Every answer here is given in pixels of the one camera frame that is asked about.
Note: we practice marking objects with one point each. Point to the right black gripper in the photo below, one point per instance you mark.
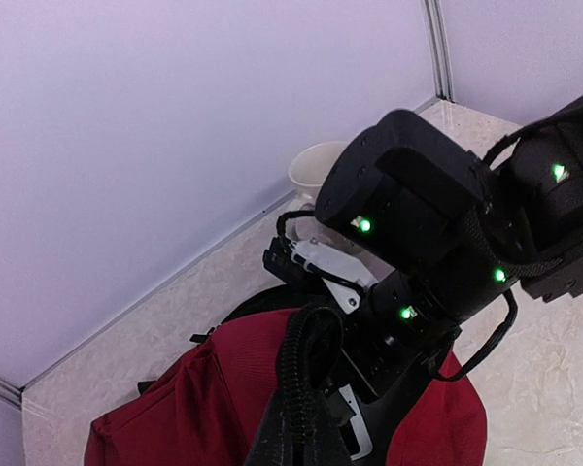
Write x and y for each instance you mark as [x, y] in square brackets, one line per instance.
[383, 350]

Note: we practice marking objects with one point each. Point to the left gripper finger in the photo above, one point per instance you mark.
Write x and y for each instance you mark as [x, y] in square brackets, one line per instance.
[297, 427]

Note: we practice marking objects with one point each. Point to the white tablet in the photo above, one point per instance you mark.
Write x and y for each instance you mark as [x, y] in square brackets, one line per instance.
[345, 410]

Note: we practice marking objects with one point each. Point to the red backpack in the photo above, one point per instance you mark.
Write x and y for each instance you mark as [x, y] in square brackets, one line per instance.
[207, 408]

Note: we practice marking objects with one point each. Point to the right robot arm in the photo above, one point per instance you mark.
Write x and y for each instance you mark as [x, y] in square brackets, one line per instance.
[459, 231]

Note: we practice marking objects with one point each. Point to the white patterned ceramic mug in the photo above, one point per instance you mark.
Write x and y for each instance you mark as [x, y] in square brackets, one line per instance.
[307, 172]

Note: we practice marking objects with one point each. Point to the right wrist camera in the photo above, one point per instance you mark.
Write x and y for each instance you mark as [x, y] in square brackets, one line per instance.
[305, 264]

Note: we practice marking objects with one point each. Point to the right aluminium frame post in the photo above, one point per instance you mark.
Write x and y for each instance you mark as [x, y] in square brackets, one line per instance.
[439, 51]

